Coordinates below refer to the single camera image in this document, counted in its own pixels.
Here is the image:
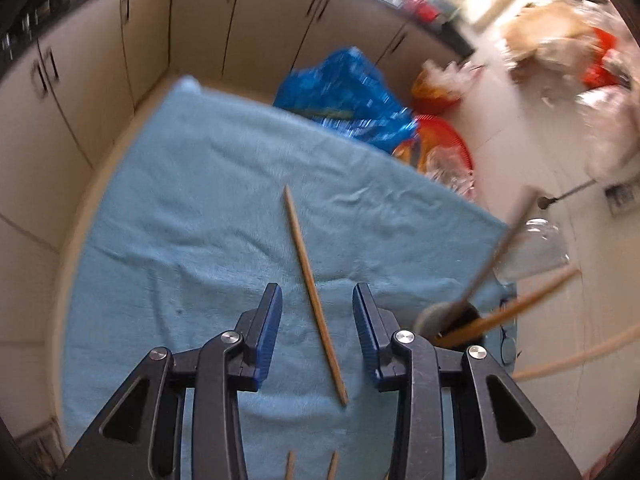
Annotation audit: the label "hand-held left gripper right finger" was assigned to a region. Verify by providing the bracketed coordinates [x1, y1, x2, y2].
[352, 282, 584, 480]

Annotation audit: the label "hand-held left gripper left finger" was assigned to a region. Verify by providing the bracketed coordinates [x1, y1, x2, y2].
[55, 282, 284, 480]

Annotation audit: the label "dark grey chopstick holder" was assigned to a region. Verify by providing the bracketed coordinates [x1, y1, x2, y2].
[416, 299, 489, 352]

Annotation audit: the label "blue table cloth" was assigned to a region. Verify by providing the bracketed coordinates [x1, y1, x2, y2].
[59, 76, 518, 480]

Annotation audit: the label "black eyeglasses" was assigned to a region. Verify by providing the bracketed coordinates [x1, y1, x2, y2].
[499, 299, 519, 367]

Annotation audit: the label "clear glass pitcher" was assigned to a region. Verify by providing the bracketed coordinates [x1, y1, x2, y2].
[491, 217, 571, 284]

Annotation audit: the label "red plastic basin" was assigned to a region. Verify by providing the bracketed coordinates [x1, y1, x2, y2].
[394, 113, 474, 197]

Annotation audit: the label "blue plastic bag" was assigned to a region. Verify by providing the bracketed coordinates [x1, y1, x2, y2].
[273, 47, 419, 154]

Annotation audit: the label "orange plastic bag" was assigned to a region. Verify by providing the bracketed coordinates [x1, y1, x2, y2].
[410, 59, 477, 112]

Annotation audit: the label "beige lower kitchen cabinets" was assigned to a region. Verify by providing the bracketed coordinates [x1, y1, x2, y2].
[0, 0, 453, 441]

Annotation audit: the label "hanging plastic bags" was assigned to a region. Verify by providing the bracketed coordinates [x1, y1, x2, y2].
[500, 0, 640, 183]

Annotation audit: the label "gas stove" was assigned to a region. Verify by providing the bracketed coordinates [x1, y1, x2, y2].
[0, 0, 57, 63]

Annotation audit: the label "black power cable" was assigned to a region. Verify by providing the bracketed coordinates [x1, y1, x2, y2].
[536, 179, 602, 212]

